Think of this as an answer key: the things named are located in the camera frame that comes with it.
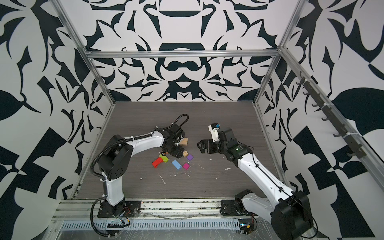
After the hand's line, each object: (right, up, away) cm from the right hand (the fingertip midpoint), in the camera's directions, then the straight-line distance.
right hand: (204, 143), depth 79 cm
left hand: (-15, -6, +13) cm, 21 cm away
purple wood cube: (-8, -10, +12) cm, 18 cm away
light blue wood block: (-16, -14, +10) cm, 23 cm away
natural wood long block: (-11, -1, +17) cm, 20 cm away
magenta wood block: (-10, -15, +9) cm, 20 cm away
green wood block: (-23, -11, +10) cm, 27 cm away
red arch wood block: (-27, -13, +9) cm, 31 cm away
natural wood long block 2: (-12, -2, +15) cm, 19 cm away
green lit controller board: (+19, -38, -8) cm, 43 cm away
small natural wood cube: (-11, -8, +12) cm, 18 cm away
